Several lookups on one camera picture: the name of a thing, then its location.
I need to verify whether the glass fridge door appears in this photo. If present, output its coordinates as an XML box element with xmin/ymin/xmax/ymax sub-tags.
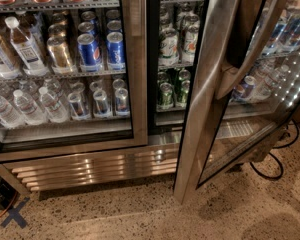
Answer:
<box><xmin>174</xmin><ymin>0</ymin><xmax>300</xmax><ymax>202</ymax></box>
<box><xmin>0</xmin><ymin>0</ymin><xmax>146</xmax><ymax>163</ymax></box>

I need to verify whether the green soda can far left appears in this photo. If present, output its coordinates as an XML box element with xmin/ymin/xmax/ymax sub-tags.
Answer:
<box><xmin>158</xmin><ymin>82</ymin><xmax>173</xmax><ymax>109</ymax></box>

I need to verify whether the green soda can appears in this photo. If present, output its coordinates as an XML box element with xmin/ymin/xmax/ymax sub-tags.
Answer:
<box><xmin>158</xmin><ymin>82</ymin><xmax>173</xmax><ymax>109</ymax></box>
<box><xmin>176</xmin><ymin>80</ymin><xmax>190</xmax><ymax>107</ymax></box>

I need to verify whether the silver diet cola can right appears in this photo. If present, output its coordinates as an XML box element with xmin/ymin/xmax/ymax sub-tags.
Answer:
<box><xmin>115</xmin><ymin>88</ymin><xmax>130</xmax><ymax>116</ymax></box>

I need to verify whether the silver diet cola can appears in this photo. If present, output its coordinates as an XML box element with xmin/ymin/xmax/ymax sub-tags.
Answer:
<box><xmin>115</xmin><ymin>88</ymin><xmax>130</xmax><ymax>116</ymax></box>
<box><xmin>67</xmin><ymin>92</ymin><xmax>90</xmax><ymax>120</ymax></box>
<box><xmin>93</xmin><ymin>89</ymin><xmax>112</xmax><ymax>117</ymax></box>

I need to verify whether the silver diet cola can middle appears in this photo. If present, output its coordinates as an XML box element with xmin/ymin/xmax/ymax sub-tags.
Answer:
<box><xmin>93</xmin><ymin>89</ymin><xmax>112</xmax><ymax>117</ymax></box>

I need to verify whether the white 7up can far left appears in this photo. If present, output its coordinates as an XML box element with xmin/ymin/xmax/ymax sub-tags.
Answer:
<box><xmin>159</xmin><ymin>28</ymin><xmax>179</xmax><ymax>66</ymax></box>

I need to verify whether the white 7up can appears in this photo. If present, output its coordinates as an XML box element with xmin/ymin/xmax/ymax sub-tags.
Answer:
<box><xmin>182</xmin><ymin>25</ymin><xmax>199</xmax><ymax>63</ymax></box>
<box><xmin>159</xmin><ymin>28</ymin><xmax>179</xmax><ymax>66</ymax></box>

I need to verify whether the silver diet cola can left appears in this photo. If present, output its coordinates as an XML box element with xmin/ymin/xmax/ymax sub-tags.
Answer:
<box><xmin>67</xmin><ymin>92</ymin><xmax>90</xmax><ymax>120</ymax></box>

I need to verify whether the blue Pepsi can right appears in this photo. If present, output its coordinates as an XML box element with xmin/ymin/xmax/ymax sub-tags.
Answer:
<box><xmin>106</xmin><ymin>32</ymin><xmax>125</xmax><ymax>69</ymax></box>

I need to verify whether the blue pepsi can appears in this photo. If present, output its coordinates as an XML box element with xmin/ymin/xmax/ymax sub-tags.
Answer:
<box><xmin>77</xmin><ymin>34</ymin><xmax>102</xmax><ymax>72</ymax></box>
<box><xmin>106</xmin><ymin>32</ymin><xmax>125</xmax><ymax>69</ymax></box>

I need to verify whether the blue Pepsi can left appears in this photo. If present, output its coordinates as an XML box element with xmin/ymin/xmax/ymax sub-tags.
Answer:
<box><xmin>77</xmin><ymin>34</ymin><xmax>102</xmax><ymax>72</ymax></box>

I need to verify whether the water bottle right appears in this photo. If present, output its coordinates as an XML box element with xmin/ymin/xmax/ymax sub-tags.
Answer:
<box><xmin>39</xmin><ymin>87</ymin><xmax>68</xmax><ymax>123</ymax></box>

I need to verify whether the water bottle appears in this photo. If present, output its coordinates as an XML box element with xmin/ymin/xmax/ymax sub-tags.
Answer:
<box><xmin>39</xmin><ymin>87</ymin><xmax>68</xmax><ymax>123</ymax></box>
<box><xmin>13</xmin><ymin>90</ymin><xmax>47</xmax><ymax>125</ymax></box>
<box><xmin>0</xmin><ymin>96</ymin><xmax>25</xmax><ymax>128</ymax></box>

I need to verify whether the gold soda can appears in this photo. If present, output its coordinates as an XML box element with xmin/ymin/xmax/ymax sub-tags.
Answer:
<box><xmin>47</xmin><ymin>37</ymin><xmax>77</xmax><ymax>74</ymax></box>

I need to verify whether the water bottle right compartment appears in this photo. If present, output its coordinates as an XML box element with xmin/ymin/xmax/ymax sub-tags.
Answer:
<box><xmin>253</xmin><ymin>65</ymin><xmax>289</xmax><ymax>100</ymax></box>

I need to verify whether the water bottle middle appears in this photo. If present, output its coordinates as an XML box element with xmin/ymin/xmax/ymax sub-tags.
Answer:
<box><xmin>13</xmin><ymin>90</ymin><xmax>47</xmax><ymax>125</ymax></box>

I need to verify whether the iced tea bottle white cap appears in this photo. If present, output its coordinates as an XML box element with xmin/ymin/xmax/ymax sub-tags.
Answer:
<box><xmin>5</xmin><ymin>16</ymin><xmax>48</xmax><ymax>76</ymax></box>

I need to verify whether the silver blue energy can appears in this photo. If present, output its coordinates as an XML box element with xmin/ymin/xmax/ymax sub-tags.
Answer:
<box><xmin>262</xmin><ymin>18</ymin><xmax>287</xmax><ymax>55</ymax></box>
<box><xmin>279</xmin><ymin>14</ymin><xmax>300</xmax><ymax>52</ymax></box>

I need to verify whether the water bottle far left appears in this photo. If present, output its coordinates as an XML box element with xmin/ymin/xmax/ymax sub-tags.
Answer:
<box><xmin>0</xmin><ymin>96</ymin><xmax>25</xmax><ymax>128</ymax></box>

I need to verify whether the iced tea bottle far left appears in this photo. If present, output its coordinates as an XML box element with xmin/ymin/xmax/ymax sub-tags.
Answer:
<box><xmin>0</xmin><ymin>34</ymin><xmax>21</xmax><ymax>79</ymax></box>

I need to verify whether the black power cable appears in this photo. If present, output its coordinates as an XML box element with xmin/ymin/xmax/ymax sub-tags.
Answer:
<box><xmin>249</xmin><ymin>121</ymin><xmax>300</xmax><ymax>181</ymax></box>

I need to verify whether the orange cable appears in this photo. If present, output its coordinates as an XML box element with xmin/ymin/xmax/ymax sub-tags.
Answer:
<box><xmin>0</xmin><ymin>191</ymin><xmax>20</xmax><ymax>224</ymax></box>

